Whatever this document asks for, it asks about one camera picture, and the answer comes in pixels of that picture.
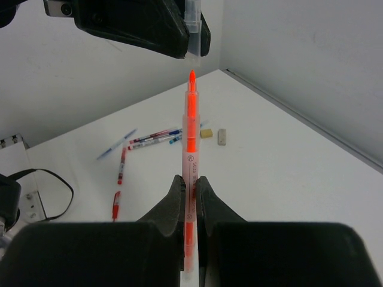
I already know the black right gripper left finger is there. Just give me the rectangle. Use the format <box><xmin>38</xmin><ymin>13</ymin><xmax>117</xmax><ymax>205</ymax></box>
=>
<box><xmin>137</xmin><ymin>175</ymin><xmax>186</xmax><ymax>286</ymax></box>

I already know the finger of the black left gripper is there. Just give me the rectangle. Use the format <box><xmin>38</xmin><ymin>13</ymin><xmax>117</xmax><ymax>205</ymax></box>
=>
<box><xmin>72</xmin><ymin>0</ymin><xmax>190</xmax><ymax>59</ymax></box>
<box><xmin>200</xmin><ymin>13</ymin><xmax>211</xmax><ymax>57</ymax></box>

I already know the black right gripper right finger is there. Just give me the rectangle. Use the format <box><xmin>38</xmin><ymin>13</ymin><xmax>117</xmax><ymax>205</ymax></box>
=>
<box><xmin>196</xmin><ymin>176</ymin><xmax>245</xmax><ymax>286</ymax></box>

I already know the clear highlighter cap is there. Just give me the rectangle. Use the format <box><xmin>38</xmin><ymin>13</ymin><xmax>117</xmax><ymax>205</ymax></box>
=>
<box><xmin>184</xmin><ymin>0</ymin><xmax>202</xmax><ymax>67</ymax></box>

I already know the red gel pen long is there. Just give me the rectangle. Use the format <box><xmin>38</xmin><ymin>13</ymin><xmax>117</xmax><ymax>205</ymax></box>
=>
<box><xmin>112</xmin><ymin>191</ymin><xmax>121</xmax><ymax>222</ymax></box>

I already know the yellow brown eraser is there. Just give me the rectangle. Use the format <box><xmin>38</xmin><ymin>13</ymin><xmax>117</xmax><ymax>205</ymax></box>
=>
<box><xmin>200</xmin><ymin>129</ymin><xmax>213</xmax><ymax>139</ymax></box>

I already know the red capped gel pen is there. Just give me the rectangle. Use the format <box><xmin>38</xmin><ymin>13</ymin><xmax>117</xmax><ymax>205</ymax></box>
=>
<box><xmin>117</xmin><ymin>147</ymin><xmax>127</xmax><ymax>185</ymax></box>

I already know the beige eraser block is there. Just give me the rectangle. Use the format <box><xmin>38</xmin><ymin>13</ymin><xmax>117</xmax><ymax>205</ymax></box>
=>
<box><xmin>217</xmin><ymin>129</ymin><xmax>227</xmax><ymax>146</ymax></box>

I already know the blue gel pen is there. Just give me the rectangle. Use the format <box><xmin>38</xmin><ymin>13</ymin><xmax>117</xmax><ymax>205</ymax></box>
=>
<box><xmin>127</xmin><ymin>129</ymin><xmax>182</xmax><ymax>151</ymax></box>

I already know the dark red gel pen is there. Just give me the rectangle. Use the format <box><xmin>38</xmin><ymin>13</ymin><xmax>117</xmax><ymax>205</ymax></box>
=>
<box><xmin>129</xmin><ymin>127</ymin><xmax>177</xmax><ymax>144</ymax></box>

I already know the blue thin ballpoint pen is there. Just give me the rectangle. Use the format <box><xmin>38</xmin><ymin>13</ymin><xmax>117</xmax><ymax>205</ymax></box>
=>
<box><xmin>96</xmin><ymin>129</ymin><xmax>138</xmax><ymax>160</ymax></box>

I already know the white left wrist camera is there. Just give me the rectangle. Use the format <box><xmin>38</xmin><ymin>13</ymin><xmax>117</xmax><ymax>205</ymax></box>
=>
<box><xmin>43</xmin><ymin>0</ymin><xmax>73</xmax><ymax>17</ymax></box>

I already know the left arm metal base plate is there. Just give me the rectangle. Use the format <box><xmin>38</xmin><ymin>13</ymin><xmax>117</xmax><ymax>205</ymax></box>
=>
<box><xmin>1</xmin><ymin>134</ymin><xmax>45</xmax><ymax>223</ymax></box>

